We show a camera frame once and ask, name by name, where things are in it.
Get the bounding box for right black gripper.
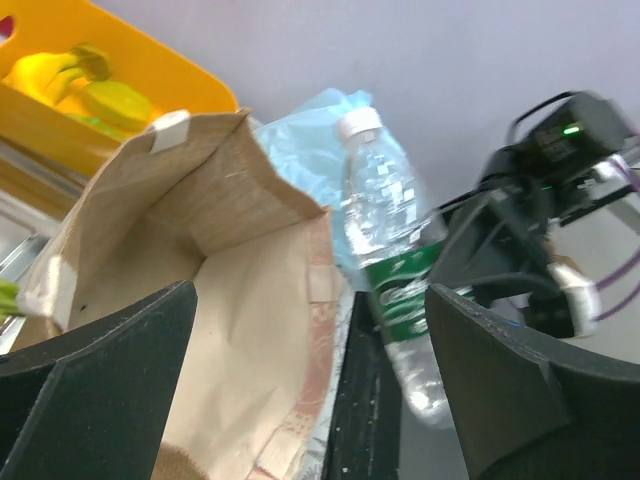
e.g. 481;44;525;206
430;187;555;307

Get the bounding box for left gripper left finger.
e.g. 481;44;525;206
1;281;197;479

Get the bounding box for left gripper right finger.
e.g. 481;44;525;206
425;285;639;479

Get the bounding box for green label bottle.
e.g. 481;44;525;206
337;106;452;428

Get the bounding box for white green leek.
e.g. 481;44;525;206
0;279;22;323

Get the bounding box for blue cartoon plastic bag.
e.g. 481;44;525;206
255;89;409;291

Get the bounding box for brown paper tote bag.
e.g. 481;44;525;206
10;112;342;479

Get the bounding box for yellow bananas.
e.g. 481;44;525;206
2;43;112;107

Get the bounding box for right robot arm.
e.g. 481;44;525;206
429;91;639;302

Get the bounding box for metal tray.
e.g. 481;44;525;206
0;137;89;311

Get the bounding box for yellow plastic basket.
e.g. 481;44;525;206
1;0;238;176

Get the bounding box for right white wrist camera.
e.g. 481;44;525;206
524;262;601;340

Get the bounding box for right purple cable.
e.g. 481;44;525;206
504;154;640;321

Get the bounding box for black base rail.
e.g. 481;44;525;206
321;292;403;480

